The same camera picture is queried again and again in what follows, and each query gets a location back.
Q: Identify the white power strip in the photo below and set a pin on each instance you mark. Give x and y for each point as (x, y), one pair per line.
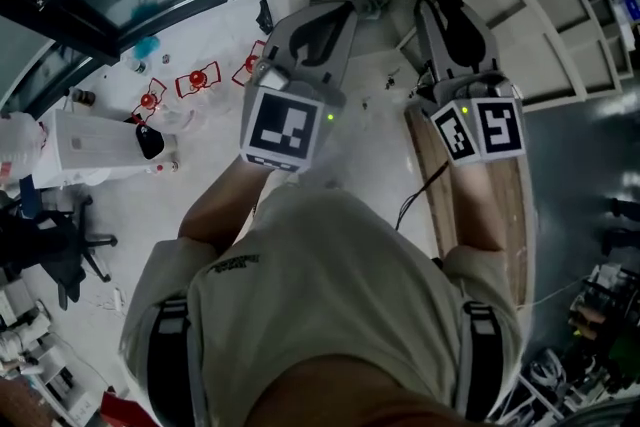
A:
(119, 300)

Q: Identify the red box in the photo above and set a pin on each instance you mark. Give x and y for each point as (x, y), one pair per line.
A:
(125, 410)

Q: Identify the white water dispenser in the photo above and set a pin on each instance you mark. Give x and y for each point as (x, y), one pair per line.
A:
(95, 147)

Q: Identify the small plastic water bottle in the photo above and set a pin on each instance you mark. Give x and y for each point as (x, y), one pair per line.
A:
(134, 66)

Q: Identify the large clear water bottle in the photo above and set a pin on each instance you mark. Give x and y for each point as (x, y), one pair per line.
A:
(17, 142)

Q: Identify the small black pouch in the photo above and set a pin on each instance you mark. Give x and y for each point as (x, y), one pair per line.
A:
(265, 15)

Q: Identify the clear water jug red cap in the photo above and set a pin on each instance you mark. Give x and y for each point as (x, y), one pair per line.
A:
(148, 105)
(250, 65)
(198, 87)

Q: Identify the wooden plank board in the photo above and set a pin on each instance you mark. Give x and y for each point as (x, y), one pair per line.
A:
(515, 195)

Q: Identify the person's white t-shirt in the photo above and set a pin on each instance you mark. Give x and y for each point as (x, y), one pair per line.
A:
(330, 295)

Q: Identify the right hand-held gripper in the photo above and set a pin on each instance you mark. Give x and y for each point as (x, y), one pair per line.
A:
(500, 127)

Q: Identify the blue chair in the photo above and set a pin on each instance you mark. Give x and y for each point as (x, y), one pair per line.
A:
(30, 195)

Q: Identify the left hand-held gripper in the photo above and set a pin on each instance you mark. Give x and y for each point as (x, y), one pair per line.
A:
(280, 127)

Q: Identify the teal plastic bag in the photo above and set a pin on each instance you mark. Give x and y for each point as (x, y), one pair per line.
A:
(147, 46)

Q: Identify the person's right forearm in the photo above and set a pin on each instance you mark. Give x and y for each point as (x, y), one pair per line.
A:
(477, 205)

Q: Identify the white bicycle helmet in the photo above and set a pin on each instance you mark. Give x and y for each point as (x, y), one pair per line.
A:
(546, 365)

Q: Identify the person's left forearm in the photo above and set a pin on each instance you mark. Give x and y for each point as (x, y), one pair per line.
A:
(225, 210)

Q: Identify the person's chin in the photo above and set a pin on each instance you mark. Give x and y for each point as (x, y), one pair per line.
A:
(360, 397)

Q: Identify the small dark jar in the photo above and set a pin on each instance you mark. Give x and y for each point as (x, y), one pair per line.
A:
(83, 97)

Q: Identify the blue and white box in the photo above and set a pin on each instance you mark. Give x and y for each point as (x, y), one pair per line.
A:
(627, 4)

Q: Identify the cluttered metal rack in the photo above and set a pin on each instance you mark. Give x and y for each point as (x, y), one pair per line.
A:
(600, 325)

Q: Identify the black office chair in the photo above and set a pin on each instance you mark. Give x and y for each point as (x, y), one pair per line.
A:
(50, 245)

